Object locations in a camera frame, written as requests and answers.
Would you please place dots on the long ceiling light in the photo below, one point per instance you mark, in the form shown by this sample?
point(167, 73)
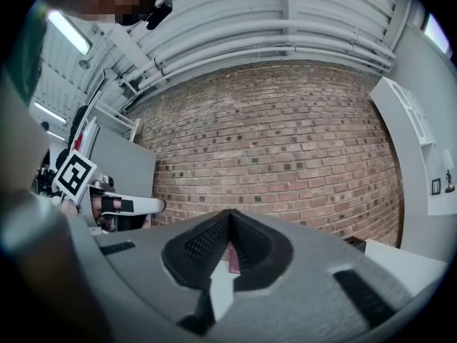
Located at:
point(50, 112)
point(69, 32)

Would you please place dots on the person's right forearm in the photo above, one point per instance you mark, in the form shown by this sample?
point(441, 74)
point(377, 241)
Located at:
point(21, 138)

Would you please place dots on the black head camera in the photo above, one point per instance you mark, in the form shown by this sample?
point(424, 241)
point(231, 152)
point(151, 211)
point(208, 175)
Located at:
point(159, 13)

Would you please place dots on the bright window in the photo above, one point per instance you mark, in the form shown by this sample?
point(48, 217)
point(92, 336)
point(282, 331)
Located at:
point(438, 34)

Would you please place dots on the small black picture frame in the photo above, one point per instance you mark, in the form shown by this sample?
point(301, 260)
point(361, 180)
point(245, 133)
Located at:
point(436, 186)

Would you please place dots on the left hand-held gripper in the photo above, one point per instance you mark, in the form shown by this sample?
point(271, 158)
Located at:
point(74, 177)

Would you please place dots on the red hardcover book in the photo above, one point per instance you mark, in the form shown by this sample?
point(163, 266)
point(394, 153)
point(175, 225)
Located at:
point(234, 261)

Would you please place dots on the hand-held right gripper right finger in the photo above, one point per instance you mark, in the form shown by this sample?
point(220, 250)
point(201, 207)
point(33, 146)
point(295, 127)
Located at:
point(314, 263)

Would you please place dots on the red cloth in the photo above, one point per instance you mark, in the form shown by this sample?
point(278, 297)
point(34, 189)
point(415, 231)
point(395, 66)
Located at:
point(78, 141)

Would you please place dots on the grey ceiling pipe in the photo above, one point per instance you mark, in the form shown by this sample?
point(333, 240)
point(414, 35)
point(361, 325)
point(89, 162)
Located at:
point(271, 50)
point(271, 41)
point(250, 60)

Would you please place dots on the person's left hand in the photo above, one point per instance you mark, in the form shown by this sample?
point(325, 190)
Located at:
point(97, 209)

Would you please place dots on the green shirt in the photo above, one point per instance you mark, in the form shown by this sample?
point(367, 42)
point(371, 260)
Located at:
point(28, 55)

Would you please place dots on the black tissue box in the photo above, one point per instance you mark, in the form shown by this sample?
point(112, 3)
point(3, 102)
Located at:
point(355, 244)

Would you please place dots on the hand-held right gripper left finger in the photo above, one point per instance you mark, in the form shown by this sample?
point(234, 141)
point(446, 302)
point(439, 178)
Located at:
point(143, 259)

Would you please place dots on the round ceiling detector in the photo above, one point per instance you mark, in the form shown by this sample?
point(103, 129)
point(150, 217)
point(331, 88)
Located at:
point(84, 64)

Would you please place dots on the white storage rack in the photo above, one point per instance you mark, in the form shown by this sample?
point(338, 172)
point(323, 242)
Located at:
point(135, 130)

